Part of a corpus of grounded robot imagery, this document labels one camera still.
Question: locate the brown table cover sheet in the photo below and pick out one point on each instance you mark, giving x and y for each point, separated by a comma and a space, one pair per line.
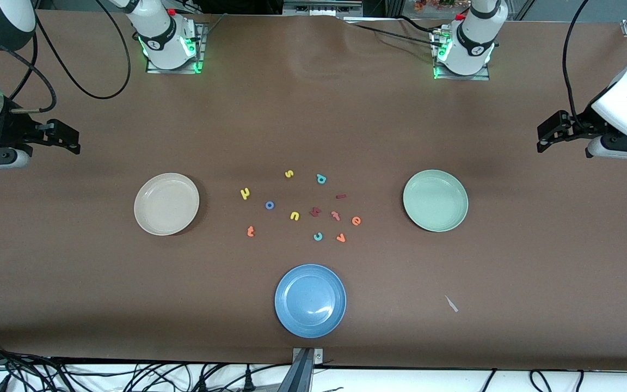
74, 283

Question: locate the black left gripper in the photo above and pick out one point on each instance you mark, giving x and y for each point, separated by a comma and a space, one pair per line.
579, 128

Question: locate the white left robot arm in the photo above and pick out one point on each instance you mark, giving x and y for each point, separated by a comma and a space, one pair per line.
474, 38

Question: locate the orange patterned object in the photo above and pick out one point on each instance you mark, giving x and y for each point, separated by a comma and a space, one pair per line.
433, 4

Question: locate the beige brown plate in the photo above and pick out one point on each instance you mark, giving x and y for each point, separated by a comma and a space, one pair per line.
166, 204

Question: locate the yellow letter h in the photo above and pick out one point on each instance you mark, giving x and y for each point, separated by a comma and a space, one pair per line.
245, 193

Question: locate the grey metal camera bracket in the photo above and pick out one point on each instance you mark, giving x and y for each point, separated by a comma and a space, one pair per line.
305, 362

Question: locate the grey power strip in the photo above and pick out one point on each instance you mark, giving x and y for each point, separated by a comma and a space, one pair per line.
335, 8

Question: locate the small grey paper scrap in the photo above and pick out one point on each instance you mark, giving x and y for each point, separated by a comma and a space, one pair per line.
451, 304

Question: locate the dark red letter k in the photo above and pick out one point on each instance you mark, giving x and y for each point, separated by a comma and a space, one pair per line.
315, 212

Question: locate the pale green plate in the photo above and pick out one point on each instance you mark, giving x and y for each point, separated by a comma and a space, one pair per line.
435, 200

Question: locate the black power plug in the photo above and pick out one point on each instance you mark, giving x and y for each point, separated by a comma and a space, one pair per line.
248, 381
203, 384

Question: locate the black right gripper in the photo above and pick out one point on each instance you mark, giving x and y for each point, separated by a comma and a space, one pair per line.
10, 132

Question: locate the blue plate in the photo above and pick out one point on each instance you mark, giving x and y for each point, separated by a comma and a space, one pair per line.
310, 301

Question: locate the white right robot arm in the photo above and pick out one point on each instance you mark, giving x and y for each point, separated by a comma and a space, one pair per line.
164, 38

